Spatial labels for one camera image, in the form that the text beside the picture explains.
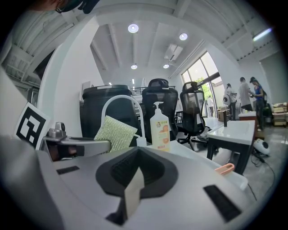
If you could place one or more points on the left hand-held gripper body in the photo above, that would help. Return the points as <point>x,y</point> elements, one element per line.
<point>31,123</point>

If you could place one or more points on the black metal railing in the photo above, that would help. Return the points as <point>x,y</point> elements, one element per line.
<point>138,89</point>

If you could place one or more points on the white ceiling air conditioner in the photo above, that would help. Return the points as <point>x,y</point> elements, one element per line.
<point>173,52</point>

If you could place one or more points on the large black plastic cabinet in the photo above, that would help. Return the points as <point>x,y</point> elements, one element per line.
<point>92,107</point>

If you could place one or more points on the yellow-green sponge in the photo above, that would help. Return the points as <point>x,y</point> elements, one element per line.
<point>117,132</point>

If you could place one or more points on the white gooseneck faucet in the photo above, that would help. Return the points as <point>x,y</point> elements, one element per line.
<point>140,141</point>

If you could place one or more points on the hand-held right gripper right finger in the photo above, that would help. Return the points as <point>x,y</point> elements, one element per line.
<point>184,175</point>

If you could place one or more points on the person's head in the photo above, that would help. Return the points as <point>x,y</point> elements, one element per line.
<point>45,4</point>

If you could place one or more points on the wooden cabinet white top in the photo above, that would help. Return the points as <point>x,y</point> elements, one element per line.
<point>247,115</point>

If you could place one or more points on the black mesh office chair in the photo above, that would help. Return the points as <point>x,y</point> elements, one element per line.
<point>159,101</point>
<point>193,107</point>

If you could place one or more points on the grey roller blind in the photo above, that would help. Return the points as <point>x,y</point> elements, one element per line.
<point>271,78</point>

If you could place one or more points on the black head-worn camera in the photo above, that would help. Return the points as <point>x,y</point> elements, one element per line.
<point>87,5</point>

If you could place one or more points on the black basin faucet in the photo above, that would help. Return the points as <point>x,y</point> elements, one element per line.
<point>225,119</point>

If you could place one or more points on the stack of beige boxes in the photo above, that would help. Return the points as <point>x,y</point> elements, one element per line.
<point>280,114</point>

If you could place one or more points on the white round floor heater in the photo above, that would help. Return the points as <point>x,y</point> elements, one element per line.
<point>261,147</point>

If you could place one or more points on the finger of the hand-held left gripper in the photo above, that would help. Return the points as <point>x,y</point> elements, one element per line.
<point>96,146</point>

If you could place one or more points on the large glass window door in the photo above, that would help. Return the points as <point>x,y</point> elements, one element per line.
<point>200,72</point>

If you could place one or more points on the orange label soap pump bottle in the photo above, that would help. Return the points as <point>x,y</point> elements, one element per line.
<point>160,132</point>

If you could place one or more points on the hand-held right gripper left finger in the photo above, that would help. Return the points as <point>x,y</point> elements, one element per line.
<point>85,191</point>

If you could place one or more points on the long ceiling tube light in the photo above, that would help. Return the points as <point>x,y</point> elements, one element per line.
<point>262,34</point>

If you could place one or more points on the round ceiling downlight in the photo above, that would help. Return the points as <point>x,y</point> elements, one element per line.
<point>183,36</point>
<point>134,66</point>
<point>133,28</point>
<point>166,66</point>

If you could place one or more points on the white desk black legs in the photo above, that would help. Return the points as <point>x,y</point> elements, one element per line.
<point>236,132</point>

